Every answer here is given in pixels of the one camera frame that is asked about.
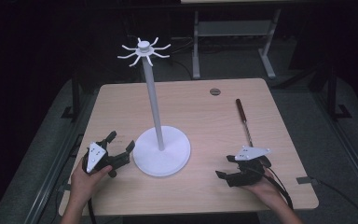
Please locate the grey round table grommet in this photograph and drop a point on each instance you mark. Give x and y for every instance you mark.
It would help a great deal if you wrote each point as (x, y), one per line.
(215, 91)

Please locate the grey metal desk frame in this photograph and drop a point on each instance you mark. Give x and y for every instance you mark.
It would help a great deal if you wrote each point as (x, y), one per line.
(234, 28)

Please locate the grey metal floor rail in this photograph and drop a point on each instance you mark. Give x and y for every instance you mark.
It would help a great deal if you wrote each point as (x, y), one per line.
(351, 155)
(51, 183)

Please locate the white hook stand rack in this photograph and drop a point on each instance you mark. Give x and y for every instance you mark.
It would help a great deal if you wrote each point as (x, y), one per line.
(161, 155)

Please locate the black metal stand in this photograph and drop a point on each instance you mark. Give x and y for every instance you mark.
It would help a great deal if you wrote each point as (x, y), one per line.
(75, 99)
(332, 99)

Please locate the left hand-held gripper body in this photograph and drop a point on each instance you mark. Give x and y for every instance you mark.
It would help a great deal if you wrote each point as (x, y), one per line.
(93, 155)

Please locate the person's right hand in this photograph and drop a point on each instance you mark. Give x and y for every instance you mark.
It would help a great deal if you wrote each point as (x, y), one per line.
(267, 191)

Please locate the person's left hand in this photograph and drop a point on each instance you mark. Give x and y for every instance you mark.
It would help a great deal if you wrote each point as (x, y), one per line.
(82, 186)

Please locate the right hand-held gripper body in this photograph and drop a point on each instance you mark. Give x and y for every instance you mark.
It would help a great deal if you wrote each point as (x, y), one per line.
(250, 171)

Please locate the grey tape piece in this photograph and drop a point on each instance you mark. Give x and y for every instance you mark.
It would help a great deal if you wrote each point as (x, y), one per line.
(304, 180)

